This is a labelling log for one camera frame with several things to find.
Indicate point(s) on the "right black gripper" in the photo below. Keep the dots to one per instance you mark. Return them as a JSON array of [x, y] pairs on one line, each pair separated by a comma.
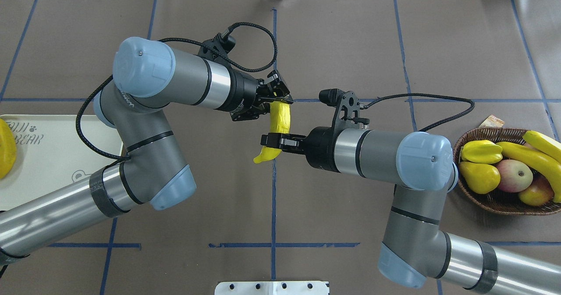
[[318, 146]]

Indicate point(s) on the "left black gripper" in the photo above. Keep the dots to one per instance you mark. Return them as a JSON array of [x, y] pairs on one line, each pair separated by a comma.
[[243, 94]]

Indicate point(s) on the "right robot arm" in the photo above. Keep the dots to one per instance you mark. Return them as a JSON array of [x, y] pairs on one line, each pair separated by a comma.
[[421, 167]]

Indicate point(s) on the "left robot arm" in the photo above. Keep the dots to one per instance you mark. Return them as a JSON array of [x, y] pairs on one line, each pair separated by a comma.
[[147, 76]]

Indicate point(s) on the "brown wicker basket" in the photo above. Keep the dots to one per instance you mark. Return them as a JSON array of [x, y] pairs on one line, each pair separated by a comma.
[[497, 201]]

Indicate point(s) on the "yellow starfruit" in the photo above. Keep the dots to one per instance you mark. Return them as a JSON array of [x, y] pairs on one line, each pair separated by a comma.
[[481, 151]]

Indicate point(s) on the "yellow pear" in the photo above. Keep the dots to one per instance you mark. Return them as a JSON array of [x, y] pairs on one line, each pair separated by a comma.
[[480, 178]]

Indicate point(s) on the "paper tag label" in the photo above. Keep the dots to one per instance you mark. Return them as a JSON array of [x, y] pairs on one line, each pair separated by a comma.
[[492, 121]]

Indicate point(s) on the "white bear tray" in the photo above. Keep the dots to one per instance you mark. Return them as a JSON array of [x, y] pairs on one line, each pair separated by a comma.
[[50, 155]]

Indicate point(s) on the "pink peach apple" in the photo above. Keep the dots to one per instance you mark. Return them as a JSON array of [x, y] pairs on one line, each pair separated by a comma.
[[515, 176]]

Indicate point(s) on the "red yellow apple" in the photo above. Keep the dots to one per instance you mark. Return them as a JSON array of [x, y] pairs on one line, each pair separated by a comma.
[[538, 193]]

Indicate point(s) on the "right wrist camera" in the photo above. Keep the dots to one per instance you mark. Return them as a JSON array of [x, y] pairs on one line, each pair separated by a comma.
[[347, 108]]

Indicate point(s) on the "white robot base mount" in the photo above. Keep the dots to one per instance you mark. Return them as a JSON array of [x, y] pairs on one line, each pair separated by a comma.
[[272, 288]]

